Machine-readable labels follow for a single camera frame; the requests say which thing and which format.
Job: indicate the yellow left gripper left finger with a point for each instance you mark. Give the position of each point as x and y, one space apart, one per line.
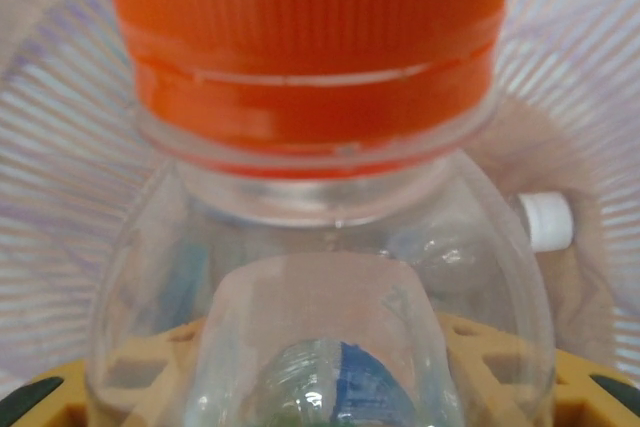
65 397

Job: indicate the beige bin with pink liner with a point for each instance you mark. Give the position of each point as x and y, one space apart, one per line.
50 172

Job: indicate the clear bottle orange cap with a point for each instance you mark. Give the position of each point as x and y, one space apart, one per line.
310 22

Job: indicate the clear bottle white cap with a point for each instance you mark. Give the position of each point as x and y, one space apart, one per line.
545 222

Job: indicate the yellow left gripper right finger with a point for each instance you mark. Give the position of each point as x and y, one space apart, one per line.
580 397

